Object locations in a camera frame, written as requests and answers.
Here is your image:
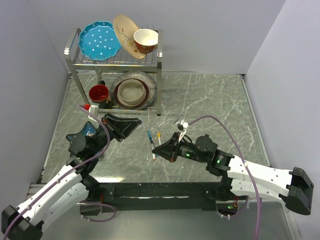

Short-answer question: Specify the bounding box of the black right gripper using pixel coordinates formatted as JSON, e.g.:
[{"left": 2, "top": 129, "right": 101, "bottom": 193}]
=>
[{"left": 152, "top": 131, "right": 208, "bottom": 164}]

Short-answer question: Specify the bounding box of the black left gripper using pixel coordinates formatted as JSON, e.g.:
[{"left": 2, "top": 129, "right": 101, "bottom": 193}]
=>
[{"left": 89, "top": 112, "right": 142, "bottom": 155}]

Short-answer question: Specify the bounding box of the white pen yellow end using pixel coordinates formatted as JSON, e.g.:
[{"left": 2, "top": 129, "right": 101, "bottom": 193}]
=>
[{"left": 157, "top": 132, "right": 162, "bottom": 145}]

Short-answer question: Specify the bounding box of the blue pen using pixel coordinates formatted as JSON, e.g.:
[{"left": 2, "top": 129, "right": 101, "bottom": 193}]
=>
[{"left": 146, "top": 130, "right": 155, "bottom": 150}]

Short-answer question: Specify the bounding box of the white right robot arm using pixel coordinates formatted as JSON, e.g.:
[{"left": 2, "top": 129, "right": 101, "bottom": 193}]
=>
[{"left": 152, "top": 132, "right": 314, "bottom": 216}]

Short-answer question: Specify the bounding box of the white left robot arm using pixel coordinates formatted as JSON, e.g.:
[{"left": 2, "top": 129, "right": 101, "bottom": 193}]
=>
[{"left": 1, "top": 113, "right": 142, "bottom": 240}]

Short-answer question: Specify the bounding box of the beige ceramic bowl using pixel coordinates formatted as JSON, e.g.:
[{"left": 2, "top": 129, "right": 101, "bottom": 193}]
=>
[{"left": 117, "top": 78, "right": 147, "bottom": 107}]

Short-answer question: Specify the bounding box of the blue star-shaped dish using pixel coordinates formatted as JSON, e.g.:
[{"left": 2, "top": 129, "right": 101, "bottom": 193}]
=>
[{"left": 66, "top": 121, "right": 97, "bottom": 143}]

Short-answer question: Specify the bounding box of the red mug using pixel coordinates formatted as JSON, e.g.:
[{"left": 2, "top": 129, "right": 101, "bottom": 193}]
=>
[{"left": 89, "top": 84, "right": 111, "bottom": 109}]

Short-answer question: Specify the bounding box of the steel dish rack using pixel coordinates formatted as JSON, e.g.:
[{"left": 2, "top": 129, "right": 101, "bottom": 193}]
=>
[{"left": 63, "top": 27, "right": 163, "bottom": 116}]

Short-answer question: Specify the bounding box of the red and white bowl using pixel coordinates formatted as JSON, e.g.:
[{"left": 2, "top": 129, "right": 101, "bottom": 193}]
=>
[{"left": 133, "top": 29, "right": 159, "bottom": 54}]

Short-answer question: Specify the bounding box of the blue polka dot plate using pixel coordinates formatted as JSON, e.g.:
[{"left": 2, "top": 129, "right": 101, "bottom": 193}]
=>
[{"left": 78, "top": 21, "right": 122, "bottom": 61}]

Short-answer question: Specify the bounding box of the beige floral plate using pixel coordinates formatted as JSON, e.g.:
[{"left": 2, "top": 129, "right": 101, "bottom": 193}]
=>
[{"left": 113, "top": 14, "right": 146, "bottom": 60}]

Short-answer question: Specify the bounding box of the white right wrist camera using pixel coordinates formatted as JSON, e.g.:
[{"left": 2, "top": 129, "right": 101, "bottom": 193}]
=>
[{"left": 175, "top": 119, "right": 189, "bottom": 142}]

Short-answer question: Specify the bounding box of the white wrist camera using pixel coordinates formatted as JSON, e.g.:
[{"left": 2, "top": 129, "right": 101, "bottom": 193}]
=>
[
  {"left": 175, "top": 119, "right": 189, "bottom": 142},
  {"left": 83, "top": 104, "right": 99, "bottom": 120}
]

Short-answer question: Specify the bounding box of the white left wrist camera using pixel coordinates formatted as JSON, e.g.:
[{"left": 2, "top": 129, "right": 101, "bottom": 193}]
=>
[{"left": 83, "top": 104, "right": 99, "bottom": 120}]

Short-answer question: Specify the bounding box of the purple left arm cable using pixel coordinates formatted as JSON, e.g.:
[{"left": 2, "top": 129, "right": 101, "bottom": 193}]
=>
[{"left": 2, "top": 104, "right": 112, "bottom": 238}]

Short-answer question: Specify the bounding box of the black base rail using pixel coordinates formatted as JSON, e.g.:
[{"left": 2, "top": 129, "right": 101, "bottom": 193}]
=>
[{"left": 85, "top": 182, "right": 246, "bottom": 211}]

